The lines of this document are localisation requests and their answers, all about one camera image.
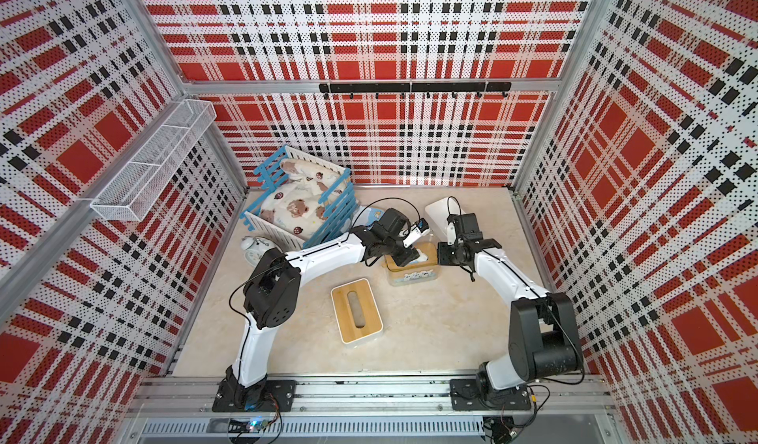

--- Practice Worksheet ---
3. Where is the clear plastic tissue box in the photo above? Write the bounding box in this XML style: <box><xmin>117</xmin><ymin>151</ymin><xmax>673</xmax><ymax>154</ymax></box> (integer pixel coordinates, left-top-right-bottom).
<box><xmin>385</xmin><ymin>262</ymin><xmax>440</xmax><ymax>286</ymax></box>

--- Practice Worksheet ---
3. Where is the white alarm clock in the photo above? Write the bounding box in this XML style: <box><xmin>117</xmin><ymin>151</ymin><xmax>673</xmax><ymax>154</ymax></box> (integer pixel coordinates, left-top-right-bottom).
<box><xmin>240</xmin><ymin>236</ymin><xmax>280</xmax><ymax>267</ymax></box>

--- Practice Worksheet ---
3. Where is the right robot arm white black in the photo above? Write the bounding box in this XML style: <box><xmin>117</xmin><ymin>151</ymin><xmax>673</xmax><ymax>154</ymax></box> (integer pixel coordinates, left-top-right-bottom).
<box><xmin>437</xmin><ymin>213</ymin><xmax>584</xmax><ymax>395</ymax></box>

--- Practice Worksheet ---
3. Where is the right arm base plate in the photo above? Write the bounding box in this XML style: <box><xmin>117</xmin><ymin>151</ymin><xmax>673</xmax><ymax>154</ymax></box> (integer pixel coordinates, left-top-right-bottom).
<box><xmin>449</xmin><ymin>379</ymin><xmax>532</xmax><ymax>412</ymax></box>

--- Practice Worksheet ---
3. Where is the bamboo lid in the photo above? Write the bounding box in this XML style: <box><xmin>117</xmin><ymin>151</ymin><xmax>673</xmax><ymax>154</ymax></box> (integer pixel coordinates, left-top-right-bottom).
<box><xmin>385</xmin><ymin>243</ymin><xmax>437</xmax><ymax>272</ymax></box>

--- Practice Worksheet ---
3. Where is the white bamboo-lid tissue box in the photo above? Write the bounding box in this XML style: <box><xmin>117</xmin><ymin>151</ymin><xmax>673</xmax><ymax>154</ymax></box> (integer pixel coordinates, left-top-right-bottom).
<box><xmin>331</xmin><ymin>278</ymin><xmax>384</xmax><ymax>347</ymax></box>

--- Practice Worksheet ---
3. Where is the blue tissue pack front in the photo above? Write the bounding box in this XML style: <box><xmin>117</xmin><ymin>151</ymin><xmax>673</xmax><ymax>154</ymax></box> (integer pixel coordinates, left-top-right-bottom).
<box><xmin>415</xmin><ymin>248</ymin><xmax>428</xmax><ymax>262</ymax></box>

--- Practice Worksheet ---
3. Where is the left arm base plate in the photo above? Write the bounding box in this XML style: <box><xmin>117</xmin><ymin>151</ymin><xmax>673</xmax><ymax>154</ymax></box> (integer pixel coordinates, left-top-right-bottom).
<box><xmin>211</xmin><ymin>377</ymin><xmax>297</xmax><ymax>412</ymax></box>

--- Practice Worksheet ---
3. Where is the blue white slatted crate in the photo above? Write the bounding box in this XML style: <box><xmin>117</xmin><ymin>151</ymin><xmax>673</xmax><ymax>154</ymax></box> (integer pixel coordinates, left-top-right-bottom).
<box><xmin>241</xmin><ymin>146</ymin><xmax>358</xmax><ymax>250</ymax></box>

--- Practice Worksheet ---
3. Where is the blue tissue pack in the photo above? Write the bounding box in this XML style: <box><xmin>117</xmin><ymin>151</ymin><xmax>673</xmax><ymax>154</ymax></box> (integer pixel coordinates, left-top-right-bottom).
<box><xmin>353</xmin><ymin>206</ymin><xmax>385</xmax><ymax>226</ymax></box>
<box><xmin>415</xmin><ymin>248</ymin><xmax>428</xmax><ymax>262</ymax></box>

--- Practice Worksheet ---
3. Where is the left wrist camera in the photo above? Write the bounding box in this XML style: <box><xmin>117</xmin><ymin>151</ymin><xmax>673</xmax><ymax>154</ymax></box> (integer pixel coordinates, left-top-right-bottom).
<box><xmin>403</xmin><ymin>218</ymin><xmax>430</xmax><ymax>248</ymax></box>

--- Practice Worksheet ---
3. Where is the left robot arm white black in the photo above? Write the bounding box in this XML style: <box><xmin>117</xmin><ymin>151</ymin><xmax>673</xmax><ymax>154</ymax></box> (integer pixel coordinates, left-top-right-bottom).
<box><xmin>229</xmin><ymin>208</ymin><xmax>430</xmax><ymax>390</ymax></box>

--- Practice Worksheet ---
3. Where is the green circuit board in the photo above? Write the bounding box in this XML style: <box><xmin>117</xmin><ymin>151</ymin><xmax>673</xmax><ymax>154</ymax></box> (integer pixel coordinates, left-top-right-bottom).
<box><xmin>227</xmin><ymin>420</ymin><xmax>270</xmax><ymax>434</ymax></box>

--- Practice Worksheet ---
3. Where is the white wire mesh shelf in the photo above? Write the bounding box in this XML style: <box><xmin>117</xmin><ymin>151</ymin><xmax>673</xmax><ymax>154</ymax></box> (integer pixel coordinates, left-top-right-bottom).
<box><xmin>90</xmin><ymin>98</ymin><xmax>216</xmax><ymax>222</ymax></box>

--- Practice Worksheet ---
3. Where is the black hook rail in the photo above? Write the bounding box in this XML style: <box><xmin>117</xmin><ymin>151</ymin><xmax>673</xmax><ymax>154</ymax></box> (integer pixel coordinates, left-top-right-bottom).
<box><xmin>318</xmin><ymin>82</ymin><xmax>513</xmax><ymax>96</ymax></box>

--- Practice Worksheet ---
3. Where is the white plastic box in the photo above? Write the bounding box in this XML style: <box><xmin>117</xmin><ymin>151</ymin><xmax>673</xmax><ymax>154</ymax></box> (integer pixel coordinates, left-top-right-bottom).
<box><xmin>424</xmin><ymin>196</ymin><xmax>465</xmax><ymax>242</ymax></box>

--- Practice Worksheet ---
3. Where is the bear print cloth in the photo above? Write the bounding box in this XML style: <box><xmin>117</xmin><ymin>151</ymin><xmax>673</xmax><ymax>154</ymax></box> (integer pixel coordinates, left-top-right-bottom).
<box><xmin>258</xmin><ymin>159</ymin><xmax>347</xmax><ymax>241</ymax></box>

